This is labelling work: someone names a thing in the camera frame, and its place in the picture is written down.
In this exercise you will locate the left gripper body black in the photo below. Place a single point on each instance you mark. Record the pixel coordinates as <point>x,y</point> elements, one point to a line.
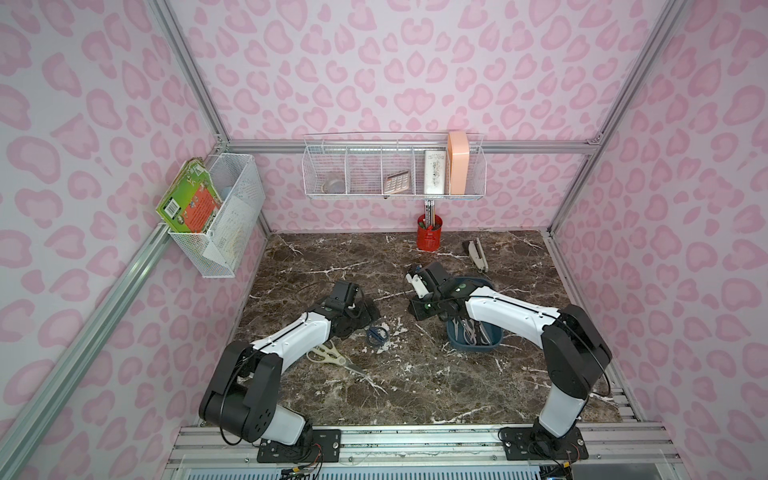
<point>365,315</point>

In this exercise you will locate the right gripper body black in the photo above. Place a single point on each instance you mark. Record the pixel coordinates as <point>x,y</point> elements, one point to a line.
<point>420,306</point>

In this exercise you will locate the blue handled scissors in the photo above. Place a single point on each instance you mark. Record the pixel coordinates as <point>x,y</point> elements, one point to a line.
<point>377,336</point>

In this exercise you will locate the cream handled scissors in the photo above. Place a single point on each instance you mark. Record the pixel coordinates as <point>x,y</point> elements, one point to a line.
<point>329,354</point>

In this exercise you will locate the pink handled scissors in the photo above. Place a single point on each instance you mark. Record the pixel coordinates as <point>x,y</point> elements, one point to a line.
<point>482,335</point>

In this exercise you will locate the large black scissors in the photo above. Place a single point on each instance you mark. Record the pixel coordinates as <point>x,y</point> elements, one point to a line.
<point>454,331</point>

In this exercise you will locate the medium black scissors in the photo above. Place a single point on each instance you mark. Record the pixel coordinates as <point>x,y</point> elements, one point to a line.
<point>468,331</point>

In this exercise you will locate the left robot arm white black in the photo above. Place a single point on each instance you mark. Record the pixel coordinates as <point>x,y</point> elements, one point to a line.
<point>241,399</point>

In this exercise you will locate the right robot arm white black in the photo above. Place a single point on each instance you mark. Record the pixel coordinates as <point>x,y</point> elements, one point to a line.
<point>576,355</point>

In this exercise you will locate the teal storage box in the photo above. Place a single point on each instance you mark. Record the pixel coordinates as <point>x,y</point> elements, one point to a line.
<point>495,332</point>

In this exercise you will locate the white patterned box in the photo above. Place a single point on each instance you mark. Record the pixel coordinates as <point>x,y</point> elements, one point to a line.
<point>434,172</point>

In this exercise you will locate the pink box on shelf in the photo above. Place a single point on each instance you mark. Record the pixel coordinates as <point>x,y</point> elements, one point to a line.
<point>458,151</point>

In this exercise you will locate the grey stapler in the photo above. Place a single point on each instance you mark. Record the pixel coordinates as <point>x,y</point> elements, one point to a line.
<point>474,250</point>

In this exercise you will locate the red pen holder cup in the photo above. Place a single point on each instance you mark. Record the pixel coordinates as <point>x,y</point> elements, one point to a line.
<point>429,237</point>

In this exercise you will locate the small calculator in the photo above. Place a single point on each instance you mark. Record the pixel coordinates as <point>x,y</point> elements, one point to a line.
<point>397,183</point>

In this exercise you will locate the tape roll on shelf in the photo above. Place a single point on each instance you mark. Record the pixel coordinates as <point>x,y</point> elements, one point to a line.
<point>334,184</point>

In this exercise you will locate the white paper in basket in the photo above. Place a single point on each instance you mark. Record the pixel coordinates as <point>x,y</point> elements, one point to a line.
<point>229,233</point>

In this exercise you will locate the white mesh side basket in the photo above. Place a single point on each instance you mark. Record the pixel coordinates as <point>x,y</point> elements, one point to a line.
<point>232,174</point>

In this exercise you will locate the green red booklet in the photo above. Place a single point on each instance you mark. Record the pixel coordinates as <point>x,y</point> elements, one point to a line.
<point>191,203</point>

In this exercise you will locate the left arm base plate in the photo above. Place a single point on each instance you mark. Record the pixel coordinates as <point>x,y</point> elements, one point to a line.
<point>322,445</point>

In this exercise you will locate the white wire shelf basket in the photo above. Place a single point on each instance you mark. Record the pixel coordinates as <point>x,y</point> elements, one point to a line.
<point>389,165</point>

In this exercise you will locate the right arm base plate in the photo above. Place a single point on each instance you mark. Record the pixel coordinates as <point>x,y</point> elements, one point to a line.
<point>536,443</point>

